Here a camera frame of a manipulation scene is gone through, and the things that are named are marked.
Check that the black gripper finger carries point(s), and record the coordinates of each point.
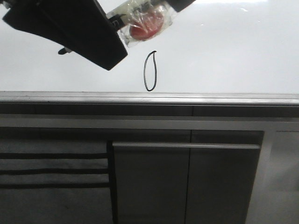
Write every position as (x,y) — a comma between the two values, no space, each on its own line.
(79,25)
(179,5)

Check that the grey metal cabinet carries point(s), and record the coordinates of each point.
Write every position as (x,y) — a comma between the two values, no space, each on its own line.
(149,164)

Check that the red cap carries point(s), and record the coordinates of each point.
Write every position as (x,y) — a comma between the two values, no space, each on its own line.
(148,22)

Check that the white whiteboard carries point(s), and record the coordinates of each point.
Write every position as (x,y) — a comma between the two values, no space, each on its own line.
(215,52)

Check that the white black-tipped marker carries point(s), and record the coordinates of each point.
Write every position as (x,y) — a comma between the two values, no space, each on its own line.
(119,17)

